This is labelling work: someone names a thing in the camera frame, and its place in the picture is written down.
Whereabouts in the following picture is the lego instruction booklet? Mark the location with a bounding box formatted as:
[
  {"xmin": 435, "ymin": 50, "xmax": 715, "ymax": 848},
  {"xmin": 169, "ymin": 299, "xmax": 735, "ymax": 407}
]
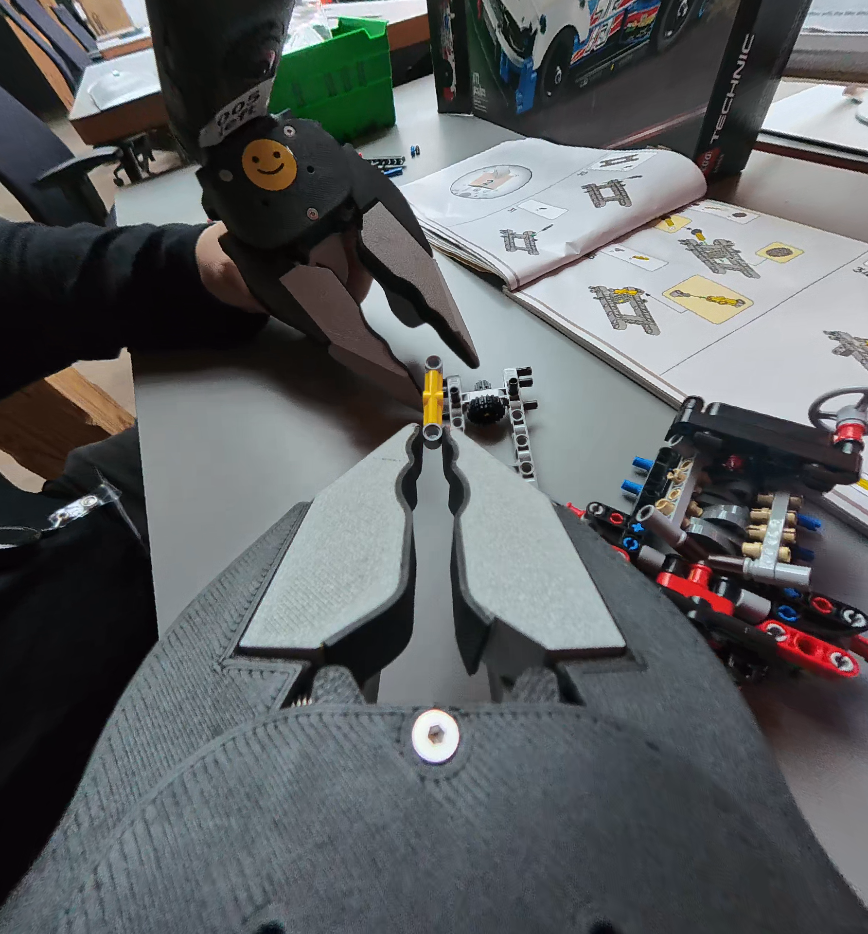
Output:
[{"xmin": 401, "ymin": 139, "xmax": 868, "ymax": 559}]

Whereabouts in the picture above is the yellow lego axle connector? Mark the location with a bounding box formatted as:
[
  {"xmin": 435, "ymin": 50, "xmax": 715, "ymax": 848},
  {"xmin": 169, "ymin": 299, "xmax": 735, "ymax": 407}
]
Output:
[{"xmin": 421, "ymin": 356, "xmax": 448, "ymax": 442}]

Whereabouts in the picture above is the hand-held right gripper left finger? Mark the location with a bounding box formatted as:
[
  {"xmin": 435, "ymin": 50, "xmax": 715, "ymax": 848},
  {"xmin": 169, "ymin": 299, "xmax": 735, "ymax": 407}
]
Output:
[{"xmin": 237, "ymin": 423, "xmax": 426, "ymax": 687}]

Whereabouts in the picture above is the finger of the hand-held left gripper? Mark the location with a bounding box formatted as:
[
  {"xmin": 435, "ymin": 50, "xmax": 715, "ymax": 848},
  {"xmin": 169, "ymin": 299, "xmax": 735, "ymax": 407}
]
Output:
[
  {"xmin": 279, "ymin": 237, "xmax": 426, "ymax": 406},
  {"xmin": 355, "ymin": 198, "xmax": 482, "ymax": 369}
]

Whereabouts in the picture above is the clear plastic bag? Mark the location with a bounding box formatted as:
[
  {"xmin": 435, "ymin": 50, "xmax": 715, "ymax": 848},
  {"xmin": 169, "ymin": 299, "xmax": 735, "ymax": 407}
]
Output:
[{"xmin": 281, "ymin": 13, "xmax": 349, "ymax": 46}]

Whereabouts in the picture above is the person's dark clothing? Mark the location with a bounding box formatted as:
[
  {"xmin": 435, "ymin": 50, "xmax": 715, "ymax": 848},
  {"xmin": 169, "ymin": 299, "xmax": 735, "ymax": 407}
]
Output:
[{"xmin": 0, "ymin": 427, "xmax": 161, "ymax": 934}]

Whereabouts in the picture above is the person's left hand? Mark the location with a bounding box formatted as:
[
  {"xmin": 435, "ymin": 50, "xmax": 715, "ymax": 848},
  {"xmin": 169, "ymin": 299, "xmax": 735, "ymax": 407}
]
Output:
[{"xmin": 195, "ymin": 221, "xmax": 376, "ymax": 316}]

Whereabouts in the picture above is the green plastic bin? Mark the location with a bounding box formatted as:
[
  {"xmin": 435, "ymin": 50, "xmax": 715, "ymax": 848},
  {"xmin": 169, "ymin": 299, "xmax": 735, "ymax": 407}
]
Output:
[{"xmin": 268, "ymin": 16, "xmax": 397, "ymax": 144}]

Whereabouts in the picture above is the white flat tray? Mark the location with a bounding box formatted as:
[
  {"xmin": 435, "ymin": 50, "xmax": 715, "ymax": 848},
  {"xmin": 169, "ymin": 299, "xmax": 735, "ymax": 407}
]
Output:
[{"xmin": 758, "ymin": 84, "xmax": 868, "ymax": 150}]

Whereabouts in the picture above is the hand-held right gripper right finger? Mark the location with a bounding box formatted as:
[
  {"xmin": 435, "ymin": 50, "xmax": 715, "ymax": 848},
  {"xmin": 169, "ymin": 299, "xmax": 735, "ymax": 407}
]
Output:
[{"xmin": 437, "ymin": 431, "xmax": 629, "ymax": 705}]

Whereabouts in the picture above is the person's left forearm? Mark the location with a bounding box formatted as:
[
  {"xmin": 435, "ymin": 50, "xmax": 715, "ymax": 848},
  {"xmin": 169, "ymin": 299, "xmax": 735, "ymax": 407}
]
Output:
[{"xmin": 0, "ymin": 214, "xmax": 274, "ymax": 410}]

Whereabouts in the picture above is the wooden side desk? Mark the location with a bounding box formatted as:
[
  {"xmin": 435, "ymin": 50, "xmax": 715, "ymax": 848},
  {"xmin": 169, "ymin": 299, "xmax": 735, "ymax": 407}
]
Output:
[{"xmin": 68, "ymin": 33, "xmax": 172, "ymax": 147}]

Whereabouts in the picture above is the clear badge clip strap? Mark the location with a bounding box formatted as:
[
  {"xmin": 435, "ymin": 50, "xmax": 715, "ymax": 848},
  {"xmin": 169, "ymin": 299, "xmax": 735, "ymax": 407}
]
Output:
[{"xmin": 47, "ymin": 489, "xmax": 117, "ymax": 530}]

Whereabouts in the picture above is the lego car chassis assembly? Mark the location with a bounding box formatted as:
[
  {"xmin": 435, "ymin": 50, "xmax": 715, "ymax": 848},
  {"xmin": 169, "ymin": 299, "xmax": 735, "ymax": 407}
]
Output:
[{"xmin": 567, "ymin": 387, "xmax": 868, "ymax": 684}]

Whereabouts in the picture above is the grey lego frame assembly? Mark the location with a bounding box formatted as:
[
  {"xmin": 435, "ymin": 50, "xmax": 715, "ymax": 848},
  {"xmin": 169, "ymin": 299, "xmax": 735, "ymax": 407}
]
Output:
[{"xmin": 443, "ymin": 367, "xmax": 542, "ymax": 484}]

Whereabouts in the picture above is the lego set box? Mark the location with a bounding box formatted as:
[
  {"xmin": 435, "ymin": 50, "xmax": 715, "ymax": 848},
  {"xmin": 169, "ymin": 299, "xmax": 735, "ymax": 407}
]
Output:
[{"xmin": 426, "ymin": 0, "xmax": 814, "ymax": 176}]

